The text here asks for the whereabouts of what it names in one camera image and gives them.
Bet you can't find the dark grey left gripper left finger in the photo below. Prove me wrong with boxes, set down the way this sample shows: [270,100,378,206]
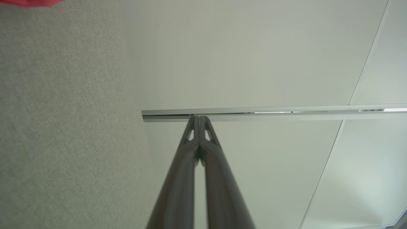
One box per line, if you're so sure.
[146,115,200,229]

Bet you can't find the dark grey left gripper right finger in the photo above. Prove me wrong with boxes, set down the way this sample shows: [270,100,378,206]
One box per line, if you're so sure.
[199,115,257,229]

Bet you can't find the red shorts with white stripe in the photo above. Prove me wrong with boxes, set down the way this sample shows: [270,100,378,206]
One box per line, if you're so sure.
[0,0,66,7]

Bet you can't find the aluminium frame post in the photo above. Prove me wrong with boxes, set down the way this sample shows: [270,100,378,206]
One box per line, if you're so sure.
[141,104,407,122]

